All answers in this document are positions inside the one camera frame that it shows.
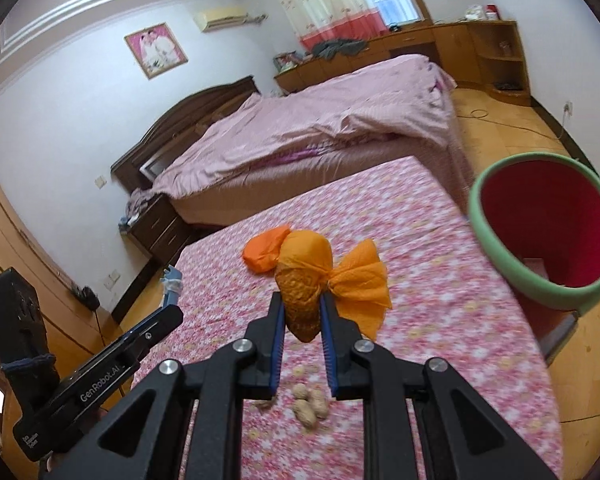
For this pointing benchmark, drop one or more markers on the orange plastic bag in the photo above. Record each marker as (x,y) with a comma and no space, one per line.
(262,255)

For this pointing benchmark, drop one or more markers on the dark grey clothes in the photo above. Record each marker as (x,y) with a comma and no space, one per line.
(340,48)

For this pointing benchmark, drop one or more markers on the red bin with green rim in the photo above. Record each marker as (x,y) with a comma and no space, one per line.
(545,220)

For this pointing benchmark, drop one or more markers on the white wall socket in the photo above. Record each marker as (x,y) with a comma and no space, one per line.
(568,108)

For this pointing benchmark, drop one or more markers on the small red box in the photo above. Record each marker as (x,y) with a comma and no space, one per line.
(492,12)

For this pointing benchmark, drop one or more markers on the dark wooden headboard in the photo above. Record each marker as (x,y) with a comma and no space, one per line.
(180,115)

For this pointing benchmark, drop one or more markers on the dark wooden nightstand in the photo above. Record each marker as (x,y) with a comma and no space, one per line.
(165,225)

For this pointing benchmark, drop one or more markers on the cream and red curtain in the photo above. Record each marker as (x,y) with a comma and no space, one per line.
(325,0)

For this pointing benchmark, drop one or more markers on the white light switch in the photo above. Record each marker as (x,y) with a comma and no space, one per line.
(100,181)

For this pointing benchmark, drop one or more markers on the black telephone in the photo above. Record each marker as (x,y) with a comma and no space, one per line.
(395,26)

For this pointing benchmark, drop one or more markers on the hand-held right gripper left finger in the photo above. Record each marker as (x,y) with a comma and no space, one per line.
(278,350)

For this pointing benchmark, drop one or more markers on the crumpled clothes pile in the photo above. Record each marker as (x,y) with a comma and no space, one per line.
(140,205)

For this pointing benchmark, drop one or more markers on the flat black device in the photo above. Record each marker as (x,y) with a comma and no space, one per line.
(508,84)

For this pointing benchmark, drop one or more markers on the long wooden cabinet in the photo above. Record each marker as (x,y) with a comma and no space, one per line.
(460,45)

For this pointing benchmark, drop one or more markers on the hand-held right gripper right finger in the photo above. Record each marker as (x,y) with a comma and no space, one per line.
(328,355)

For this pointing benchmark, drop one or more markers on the black power adapter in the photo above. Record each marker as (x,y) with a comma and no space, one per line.
(86,297)

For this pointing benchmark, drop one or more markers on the low white wall outlet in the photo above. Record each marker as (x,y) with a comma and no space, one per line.
(111,278)

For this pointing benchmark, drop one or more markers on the wall air conditioner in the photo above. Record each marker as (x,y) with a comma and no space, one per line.
(220,17)

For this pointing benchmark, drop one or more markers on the bed with pink quilt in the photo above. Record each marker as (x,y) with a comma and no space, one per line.
(305,125)

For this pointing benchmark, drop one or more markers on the leaning books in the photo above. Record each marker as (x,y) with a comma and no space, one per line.
(289,61)

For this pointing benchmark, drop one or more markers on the framed wall photo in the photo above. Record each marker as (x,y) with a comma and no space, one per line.
(155,50)

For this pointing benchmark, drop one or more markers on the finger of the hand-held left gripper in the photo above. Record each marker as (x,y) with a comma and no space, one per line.
(169,301)
(155,325)

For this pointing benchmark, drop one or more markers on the orange mesh paper wrapper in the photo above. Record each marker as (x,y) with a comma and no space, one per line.
(305,270)

